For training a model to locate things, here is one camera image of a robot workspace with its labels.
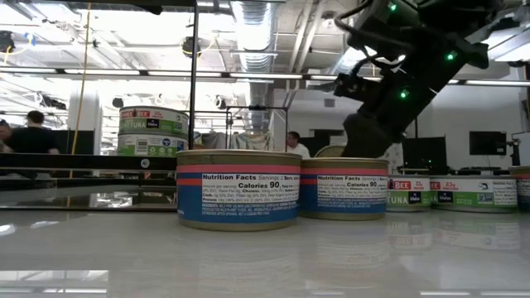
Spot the pale draped cloth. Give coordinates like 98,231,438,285
200,131,274,151

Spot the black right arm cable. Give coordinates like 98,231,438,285
333,0,415,55

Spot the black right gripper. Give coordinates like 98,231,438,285
341,49,469,158

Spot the black cabinet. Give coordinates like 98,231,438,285
308,128,345,157

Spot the Bumble Bee tuna can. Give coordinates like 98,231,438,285
116,132,190,158
429,174,519,214
118,105,190,138
386,173,432,214

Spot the black tube frame stand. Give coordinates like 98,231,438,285
225,105,290,152

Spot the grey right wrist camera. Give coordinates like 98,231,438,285
333,72,376,104

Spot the black partition panel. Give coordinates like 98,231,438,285
51,130,95,156

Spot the black wall monitor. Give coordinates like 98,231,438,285
469,130,508,156

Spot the white pillar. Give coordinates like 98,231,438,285
67,93,104,132

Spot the white patterned cloth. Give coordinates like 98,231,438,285
388,142,405,173

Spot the person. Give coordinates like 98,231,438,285
3,109,60,155
285,130,312,160

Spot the spiral ceiling air duct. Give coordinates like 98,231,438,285
230,0,279,133

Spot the black table edge rail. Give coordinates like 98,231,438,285
0,176,179,192

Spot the long ceiling light strip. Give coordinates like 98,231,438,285
0,67,530,88

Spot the black tripod stand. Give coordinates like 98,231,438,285
505,131,523,167

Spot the black metal shelf frame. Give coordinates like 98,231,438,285
0,0,200,213

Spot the yellow hanging cable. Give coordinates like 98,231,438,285
67,2,92,180

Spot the black ceiling camera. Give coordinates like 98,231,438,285
181,36,203,59
0,31,16,54

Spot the black computer monitor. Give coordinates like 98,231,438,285
402,136,448,171

